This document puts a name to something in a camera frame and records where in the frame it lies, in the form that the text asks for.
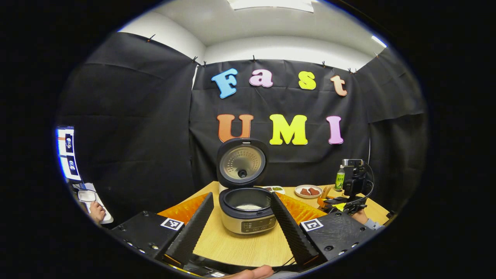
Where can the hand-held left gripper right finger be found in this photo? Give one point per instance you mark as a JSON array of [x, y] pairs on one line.
[[292, 232]]

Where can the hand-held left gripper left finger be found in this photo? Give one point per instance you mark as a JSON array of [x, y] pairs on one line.
[[192, 232]]

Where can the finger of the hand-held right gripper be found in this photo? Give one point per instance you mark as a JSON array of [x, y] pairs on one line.
[[324, 201]]

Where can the dark grey rice cooker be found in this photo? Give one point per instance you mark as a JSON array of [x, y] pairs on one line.
[[242, 166]]

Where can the brown meat piece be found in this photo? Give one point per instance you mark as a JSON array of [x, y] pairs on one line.
[[314, 191], [305, 191]]

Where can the green drink bottle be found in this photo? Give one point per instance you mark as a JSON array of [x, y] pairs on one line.
[[340, 180]]

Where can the white round plate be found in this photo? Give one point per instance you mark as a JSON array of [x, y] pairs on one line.
[[300, 195]]

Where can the white divided bean dish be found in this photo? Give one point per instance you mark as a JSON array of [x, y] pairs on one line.
[[276, 189]]

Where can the black backdrop cloth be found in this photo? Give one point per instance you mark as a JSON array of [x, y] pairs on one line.
[[155, 128]]

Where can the small white box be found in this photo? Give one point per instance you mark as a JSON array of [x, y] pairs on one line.
[[86, 195]]

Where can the computer monitor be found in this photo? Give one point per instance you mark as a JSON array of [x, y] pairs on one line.
[[69, 153]]

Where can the small ceiling light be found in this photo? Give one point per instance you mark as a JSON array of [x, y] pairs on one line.
[[379, 41]]

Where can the large ceiling light panel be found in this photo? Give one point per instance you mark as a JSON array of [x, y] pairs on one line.
[[271, 4]]

